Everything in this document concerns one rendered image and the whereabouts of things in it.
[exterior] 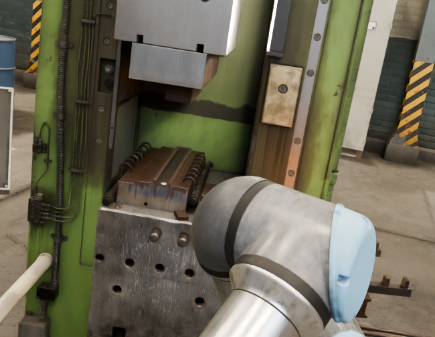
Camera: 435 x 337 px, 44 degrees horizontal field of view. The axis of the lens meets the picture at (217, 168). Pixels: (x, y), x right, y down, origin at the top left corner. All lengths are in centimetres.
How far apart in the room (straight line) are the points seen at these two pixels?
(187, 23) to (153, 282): 72
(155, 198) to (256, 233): 96
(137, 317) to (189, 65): 74
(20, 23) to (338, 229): 850
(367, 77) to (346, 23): 512
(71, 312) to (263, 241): 141
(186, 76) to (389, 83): 601
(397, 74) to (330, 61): 575
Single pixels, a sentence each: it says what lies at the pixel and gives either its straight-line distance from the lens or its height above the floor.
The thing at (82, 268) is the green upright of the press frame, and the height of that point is 61.
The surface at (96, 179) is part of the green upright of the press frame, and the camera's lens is 172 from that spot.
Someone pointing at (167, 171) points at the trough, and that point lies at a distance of 166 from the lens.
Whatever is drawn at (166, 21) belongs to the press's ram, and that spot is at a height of 143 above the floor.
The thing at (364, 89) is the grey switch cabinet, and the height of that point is 84.
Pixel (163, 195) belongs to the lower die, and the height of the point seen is 96.
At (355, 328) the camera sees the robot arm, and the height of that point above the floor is 104.
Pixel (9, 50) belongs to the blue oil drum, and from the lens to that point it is 608.
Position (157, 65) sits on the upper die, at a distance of 146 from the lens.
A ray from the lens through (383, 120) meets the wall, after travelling 739.
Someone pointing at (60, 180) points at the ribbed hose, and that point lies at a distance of 174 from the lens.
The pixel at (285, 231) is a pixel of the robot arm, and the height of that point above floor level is 127.
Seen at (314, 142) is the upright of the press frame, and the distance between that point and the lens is 162.
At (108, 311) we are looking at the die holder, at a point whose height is 60.
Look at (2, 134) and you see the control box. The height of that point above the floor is 109.
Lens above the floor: 147
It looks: 16 degrees down
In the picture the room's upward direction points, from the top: 9 degrees clockwise
